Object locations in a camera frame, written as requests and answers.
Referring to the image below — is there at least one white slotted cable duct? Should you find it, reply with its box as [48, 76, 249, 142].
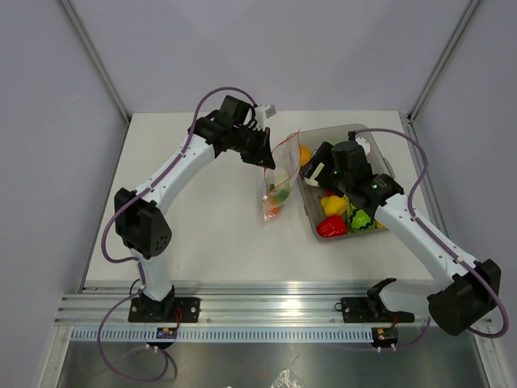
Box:
[71, 327, 373, 344]

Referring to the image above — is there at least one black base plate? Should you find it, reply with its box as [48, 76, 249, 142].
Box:
[128, 295, 201, 323]
[334, 297, 415, 324]

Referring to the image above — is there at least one crumpled clear plastic wrap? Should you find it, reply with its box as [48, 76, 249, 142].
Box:
[270, 368, 305, 388]

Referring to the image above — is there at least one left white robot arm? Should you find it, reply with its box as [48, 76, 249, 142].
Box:
[114, 95, 276, 323]

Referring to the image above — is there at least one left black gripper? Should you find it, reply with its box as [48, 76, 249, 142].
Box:
[231, 125, 275, 170]

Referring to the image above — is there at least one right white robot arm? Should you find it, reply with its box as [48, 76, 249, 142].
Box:
[301, 140, 507, 336]

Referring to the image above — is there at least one toy red bell pepper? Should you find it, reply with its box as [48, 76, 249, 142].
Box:
[316, 215, 348, 238]

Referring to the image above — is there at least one aluminium frame post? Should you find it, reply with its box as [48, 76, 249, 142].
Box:
[407, 0, 484, 124]
[57, 0, 132, 129]

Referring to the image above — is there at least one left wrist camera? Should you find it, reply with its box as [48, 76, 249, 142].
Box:
[254, 104, 276, 130]

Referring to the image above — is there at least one toy yellow potato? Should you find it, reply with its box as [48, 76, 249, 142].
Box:
[300, 145, 313, 167]

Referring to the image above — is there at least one aluminium mounting rail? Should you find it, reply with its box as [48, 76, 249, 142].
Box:
[53, 280, 493, 327]

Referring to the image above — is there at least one toy green orange mango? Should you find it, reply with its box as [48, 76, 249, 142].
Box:
[262, 183, 291, 219]

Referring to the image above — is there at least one toy yellow pear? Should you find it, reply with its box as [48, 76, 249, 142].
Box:
[320, 196, 348, 217]

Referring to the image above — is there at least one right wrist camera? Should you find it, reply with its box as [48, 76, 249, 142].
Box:
[349, 137, 371, 157]

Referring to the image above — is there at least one grey plastic food bin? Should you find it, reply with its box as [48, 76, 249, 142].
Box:
[297, 124, 400, 243]

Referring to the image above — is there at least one left aluminium frame post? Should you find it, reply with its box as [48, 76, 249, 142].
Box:
[57, 0, 132, 129]

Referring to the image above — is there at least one right aluminium frame post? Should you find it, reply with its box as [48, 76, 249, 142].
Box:
[407, 0, 484, 124]

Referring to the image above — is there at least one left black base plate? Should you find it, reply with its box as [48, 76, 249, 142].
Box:
[128, 295, 201, 323]

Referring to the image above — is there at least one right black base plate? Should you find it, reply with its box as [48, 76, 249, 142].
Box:
[334, 297, 415, 324]

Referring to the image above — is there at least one clear zip top bag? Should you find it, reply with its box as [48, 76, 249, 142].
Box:
[261, 131, 301, 222]

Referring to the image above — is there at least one toy green watermelon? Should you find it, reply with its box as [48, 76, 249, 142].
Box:
[347, 206, 376, 233]

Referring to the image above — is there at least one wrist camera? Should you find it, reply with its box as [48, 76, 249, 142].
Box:
[349, 137, 371, 157]
[254, 104, 276, 130]

